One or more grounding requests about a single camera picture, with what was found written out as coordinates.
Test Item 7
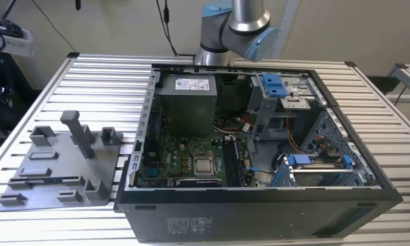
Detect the metal socket cover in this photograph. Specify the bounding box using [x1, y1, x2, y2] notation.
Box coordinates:
[190, 153, 216, 178]

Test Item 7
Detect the black open PC case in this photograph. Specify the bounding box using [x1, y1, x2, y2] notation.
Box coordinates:
[113, 63, 403, 244]

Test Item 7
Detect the grey power supply unit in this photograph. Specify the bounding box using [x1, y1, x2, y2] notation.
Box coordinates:
[153, 74, 219, 138]

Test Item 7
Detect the power wire bundle with connector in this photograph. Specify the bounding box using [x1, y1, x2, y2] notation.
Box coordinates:
[212, 115, 252, 134]

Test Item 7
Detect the grey metal drive cage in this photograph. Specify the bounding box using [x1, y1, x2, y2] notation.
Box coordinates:
[244, 72, 324, 140]

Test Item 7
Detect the blue drive carrier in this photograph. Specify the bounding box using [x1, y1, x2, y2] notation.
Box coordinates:
[260, 73, 287, 98]

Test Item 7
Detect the grey plastic parts rack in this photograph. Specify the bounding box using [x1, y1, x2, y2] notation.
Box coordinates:
[0, 110, 125, 212]

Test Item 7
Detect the blue disk bay latch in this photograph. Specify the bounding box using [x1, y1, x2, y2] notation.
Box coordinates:
[288, 155, 310, 166]

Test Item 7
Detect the thin black wall cable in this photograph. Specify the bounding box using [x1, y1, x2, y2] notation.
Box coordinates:
[31, 0, 75, 53]

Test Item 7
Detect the black labelled plastic cover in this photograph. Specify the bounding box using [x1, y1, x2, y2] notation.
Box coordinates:
[174, 178, 224, 188]

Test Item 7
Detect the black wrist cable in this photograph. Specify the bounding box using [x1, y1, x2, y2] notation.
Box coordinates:
[0, 15, 25, 36]

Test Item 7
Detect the orange red wire bundle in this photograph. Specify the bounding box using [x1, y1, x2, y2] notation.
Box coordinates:
[312, 136, 328, 154]

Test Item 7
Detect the large black box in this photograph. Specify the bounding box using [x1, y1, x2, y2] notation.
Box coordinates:
[6, 88, 41, 159]

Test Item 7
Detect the silver CPU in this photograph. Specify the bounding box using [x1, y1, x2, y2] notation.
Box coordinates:
[195, 158, 212, 173]

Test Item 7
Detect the blue-grey metal disk bay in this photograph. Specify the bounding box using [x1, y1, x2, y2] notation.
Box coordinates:
[271, 153, 376, 188]

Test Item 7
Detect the black slanted post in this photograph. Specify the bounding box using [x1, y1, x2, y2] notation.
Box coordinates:
[6, 53, 33, 90]

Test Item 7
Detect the green motherboard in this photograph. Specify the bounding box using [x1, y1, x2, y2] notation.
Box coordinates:
[135, 135, 260, 189]

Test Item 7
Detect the black arm base cable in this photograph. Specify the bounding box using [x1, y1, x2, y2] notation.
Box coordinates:
[155, 0, 195, 57]

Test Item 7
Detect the black rear case fan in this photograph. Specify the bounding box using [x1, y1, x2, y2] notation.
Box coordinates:
[146, 106, 163, 165]

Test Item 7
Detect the small black box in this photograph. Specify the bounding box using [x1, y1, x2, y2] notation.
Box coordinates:
[364, 75, 399, 97]

